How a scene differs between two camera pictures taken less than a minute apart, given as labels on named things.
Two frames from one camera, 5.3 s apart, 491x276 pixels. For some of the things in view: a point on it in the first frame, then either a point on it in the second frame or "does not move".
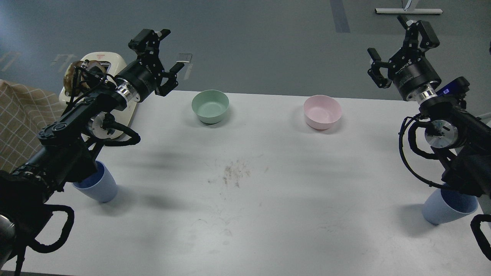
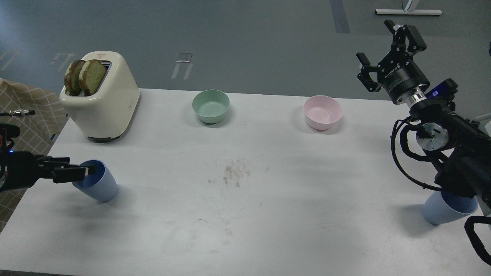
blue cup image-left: (100, 186) does not move
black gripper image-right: (409, 69) → (398, 73)
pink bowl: (321, 112) does not move
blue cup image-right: (440, 205) does not move
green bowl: (210, 105) does not move
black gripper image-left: (145, 72) → (22, 168)
